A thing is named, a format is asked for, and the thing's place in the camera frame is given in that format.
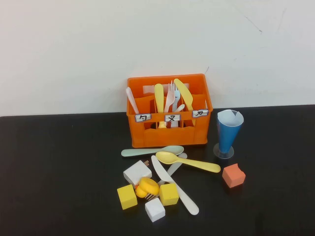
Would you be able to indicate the orange plastic cutlery holder crate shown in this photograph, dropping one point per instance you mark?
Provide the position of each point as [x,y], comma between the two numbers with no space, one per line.
[169,138]

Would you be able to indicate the pink plastic fork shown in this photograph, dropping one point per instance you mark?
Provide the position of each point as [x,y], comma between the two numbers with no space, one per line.
[169,98]

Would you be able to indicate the pale grey plastic fork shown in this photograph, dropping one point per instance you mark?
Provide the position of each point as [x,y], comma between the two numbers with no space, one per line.
[173,169]

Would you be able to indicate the white plastic knife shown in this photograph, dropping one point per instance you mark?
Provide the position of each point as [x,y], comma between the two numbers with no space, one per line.
[162,174]

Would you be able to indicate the yellow plastic spoon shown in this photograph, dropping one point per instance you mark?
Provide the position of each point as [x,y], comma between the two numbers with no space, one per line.
[167,157]

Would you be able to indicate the light blue plastic fork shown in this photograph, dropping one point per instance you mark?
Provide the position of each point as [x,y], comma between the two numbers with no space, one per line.
[175,104]

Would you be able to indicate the yellow plastic knife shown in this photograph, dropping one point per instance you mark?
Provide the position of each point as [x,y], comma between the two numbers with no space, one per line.
[184,92]

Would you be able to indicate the mint green plastic spoon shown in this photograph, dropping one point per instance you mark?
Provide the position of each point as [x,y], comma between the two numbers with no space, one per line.
[172,150]

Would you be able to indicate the orange foam cube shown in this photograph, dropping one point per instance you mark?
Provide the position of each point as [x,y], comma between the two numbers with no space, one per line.
[233,175]

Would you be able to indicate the yellow foam cube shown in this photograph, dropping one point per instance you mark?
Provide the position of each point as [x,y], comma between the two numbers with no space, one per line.
[168,194]
[126,196]

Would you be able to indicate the white foam cube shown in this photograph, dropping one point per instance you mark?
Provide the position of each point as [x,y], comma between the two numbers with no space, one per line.
[155,210]

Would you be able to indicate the clear plastic cone stand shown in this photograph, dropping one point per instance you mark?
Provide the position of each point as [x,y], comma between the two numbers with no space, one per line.
[216,153]

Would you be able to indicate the blue paper cone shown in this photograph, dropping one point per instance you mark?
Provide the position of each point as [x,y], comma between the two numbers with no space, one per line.
[227,137]

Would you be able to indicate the white charger plug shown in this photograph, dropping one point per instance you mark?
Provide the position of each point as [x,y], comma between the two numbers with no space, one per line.
[136,172]

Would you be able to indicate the paper label reading fork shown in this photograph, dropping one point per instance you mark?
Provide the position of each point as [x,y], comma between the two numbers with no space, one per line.
[172,118]

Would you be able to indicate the paper label reading knife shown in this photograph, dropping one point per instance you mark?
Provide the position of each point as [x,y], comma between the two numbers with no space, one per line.
[200,113]

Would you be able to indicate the paper label reading spoon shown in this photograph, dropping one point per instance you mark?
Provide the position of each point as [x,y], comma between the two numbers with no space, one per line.
[142,118]

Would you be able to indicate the yellow rubber duck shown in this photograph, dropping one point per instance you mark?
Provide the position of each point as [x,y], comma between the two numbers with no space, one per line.
[148,185]

